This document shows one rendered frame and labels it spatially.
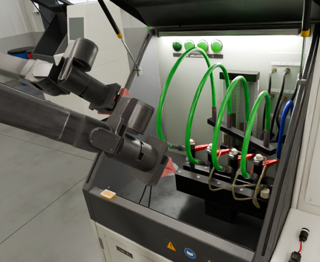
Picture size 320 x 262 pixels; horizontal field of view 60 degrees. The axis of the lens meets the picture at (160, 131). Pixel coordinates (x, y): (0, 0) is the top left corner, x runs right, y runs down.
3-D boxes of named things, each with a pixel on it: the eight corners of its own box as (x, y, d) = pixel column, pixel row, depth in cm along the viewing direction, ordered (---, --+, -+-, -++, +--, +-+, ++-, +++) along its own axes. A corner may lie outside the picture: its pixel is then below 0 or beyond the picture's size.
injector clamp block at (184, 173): (177, 204, 111) (174, 172, 104) (189, 189, 118) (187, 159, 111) (265, 236, 92) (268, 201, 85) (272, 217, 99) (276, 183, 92)
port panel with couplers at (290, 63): (261, 133, 109) (265, 54, 95) (263, 130, 112) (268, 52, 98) (296, 140, 102) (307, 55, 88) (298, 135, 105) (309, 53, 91)
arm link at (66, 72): (51, 85, 63) (61, 80, 59) (61, 60, 65) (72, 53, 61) (77, 99, 67) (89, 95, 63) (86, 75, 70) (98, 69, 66)
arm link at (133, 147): (95, 151, 55) (111, 160, 51) (110, 119, 55) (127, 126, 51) (120, 161, 60) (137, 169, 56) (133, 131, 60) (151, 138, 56)
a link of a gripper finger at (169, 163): (188, 166, 66) (164, 155, 59) (175, 193, 65) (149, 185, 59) (169, 156, 71) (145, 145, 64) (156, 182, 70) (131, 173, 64)
